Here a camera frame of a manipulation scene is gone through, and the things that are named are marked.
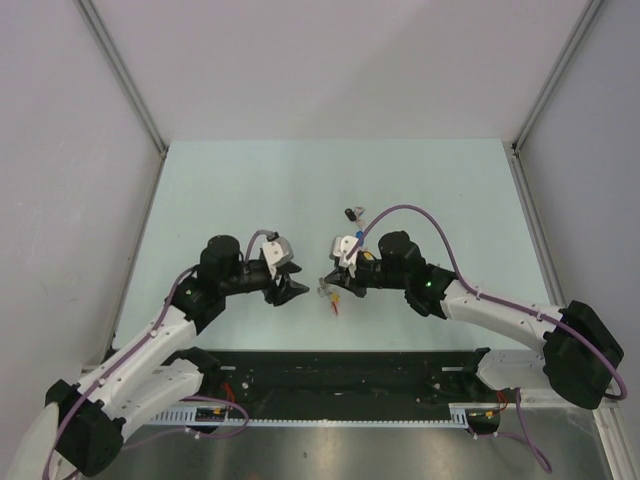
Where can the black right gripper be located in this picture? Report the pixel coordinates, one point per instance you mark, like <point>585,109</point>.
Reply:
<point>340,276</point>

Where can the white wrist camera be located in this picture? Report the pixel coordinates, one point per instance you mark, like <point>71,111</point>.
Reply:
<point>278,254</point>
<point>343,253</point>

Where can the white slotted cable duct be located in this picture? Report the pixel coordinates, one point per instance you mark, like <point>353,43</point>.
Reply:
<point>210,417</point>

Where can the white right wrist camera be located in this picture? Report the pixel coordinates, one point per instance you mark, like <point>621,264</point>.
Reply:
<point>343,253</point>

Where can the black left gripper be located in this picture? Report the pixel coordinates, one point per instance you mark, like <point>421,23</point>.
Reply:
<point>282,292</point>

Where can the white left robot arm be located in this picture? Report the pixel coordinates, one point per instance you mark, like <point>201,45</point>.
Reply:
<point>160,367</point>

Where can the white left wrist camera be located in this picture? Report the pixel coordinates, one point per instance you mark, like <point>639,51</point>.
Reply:
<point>278,254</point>

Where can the red handled metal keyring holder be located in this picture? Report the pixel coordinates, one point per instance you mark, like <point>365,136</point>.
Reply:
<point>327,292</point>

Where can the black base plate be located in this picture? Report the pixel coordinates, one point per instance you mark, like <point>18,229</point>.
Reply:
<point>345,385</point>

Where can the aluminium frame post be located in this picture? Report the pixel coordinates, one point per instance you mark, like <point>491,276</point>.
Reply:
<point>579,32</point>
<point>105,42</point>

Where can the aluminium frame post right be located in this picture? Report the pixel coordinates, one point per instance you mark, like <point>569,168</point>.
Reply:
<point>579,32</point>

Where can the aluminium frame post left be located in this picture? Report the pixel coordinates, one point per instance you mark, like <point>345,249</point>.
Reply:
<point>105,42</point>

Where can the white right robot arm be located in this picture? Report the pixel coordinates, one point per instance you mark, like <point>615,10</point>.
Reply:
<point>579,354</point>

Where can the black key fob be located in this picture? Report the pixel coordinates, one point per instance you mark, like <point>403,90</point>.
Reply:
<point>351,215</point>

